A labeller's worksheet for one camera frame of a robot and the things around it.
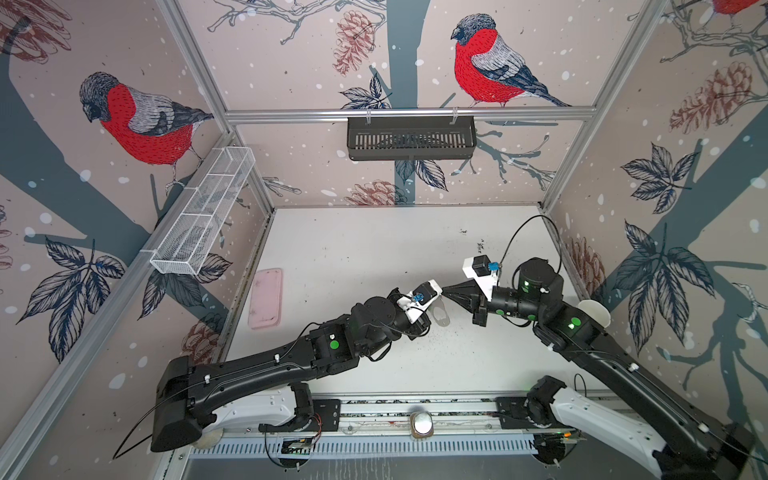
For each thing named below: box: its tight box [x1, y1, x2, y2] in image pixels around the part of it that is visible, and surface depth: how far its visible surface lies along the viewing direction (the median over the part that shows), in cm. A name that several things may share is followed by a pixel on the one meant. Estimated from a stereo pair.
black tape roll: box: [192, 427, 224, 449], surface depth 69 cm
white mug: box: [577, 299, 611, 328], surface depth 84 cm
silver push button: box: [410, 410, 434, 439], surface depth 64 cm
